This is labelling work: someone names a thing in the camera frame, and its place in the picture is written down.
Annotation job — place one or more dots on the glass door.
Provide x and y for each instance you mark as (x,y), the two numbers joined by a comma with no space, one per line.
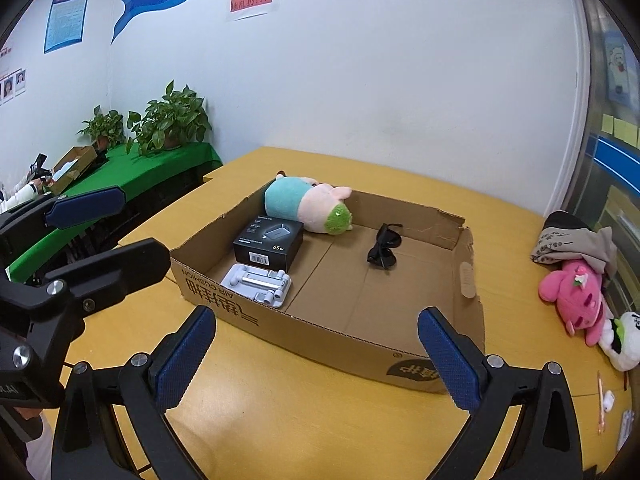
(620,200)

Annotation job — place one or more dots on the white printed cloth bag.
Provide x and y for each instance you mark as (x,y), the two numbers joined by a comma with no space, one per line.
(565,245)

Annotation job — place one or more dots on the cartoon sheep sticker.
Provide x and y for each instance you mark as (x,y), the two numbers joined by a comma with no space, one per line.
(619,70)

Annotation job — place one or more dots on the yellow sticky note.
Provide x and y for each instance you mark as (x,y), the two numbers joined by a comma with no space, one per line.
(622,130)
(635,136)
(607,124)

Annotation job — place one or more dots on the small open cardboard box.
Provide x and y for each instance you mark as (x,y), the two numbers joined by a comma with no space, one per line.
(75,167)

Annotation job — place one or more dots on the brown cardboard box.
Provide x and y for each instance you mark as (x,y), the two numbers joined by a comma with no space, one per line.
(350,300)

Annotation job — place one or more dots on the black sunglasses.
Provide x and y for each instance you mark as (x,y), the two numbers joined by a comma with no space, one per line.
(382,252)

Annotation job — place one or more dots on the portrait photo card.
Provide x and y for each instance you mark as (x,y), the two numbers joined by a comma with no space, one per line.
(19,84)
(8,89)

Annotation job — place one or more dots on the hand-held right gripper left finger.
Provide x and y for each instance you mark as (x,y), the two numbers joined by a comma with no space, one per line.
(185,355)

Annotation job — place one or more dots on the orange pen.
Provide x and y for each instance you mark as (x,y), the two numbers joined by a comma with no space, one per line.
(600,405)

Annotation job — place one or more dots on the black charger box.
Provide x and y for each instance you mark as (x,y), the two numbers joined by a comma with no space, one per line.
(267,242)

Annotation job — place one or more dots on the black hand-held device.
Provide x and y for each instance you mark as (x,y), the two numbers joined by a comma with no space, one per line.
(40,167)

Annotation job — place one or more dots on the white earbud case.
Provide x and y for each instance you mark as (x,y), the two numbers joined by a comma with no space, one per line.
(608,400)

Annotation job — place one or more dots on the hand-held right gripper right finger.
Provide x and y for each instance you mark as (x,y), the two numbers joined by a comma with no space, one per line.
(447,355)

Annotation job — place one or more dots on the small potted green plant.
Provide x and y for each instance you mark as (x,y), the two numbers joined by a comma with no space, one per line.
(105,127)

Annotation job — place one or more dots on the grey tray with tubes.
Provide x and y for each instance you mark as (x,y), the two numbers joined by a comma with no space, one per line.
(255,285)

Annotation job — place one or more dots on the large potted green plant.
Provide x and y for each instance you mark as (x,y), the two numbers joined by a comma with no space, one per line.
(170,120)

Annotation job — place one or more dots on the green tablecloth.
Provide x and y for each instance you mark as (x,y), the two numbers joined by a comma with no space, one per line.
(150,170)

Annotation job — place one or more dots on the white packet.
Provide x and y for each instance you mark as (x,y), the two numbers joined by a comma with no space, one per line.
(626,430)

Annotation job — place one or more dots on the pink and teal plush toy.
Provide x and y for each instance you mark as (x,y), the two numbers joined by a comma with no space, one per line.
(285,200)

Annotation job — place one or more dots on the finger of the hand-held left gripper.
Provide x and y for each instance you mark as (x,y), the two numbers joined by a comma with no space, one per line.
(85,207)
(125,265)

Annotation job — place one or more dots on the blue notice poster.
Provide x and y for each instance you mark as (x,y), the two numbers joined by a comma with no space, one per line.
(66,21)

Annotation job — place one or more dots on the white plush toy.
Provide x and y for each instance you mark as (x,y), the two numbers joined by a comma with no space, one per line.
(622,345)

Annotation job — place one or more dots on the red text paper sign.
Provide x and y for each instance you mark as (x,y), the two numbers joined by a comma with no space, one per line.
(252,1)

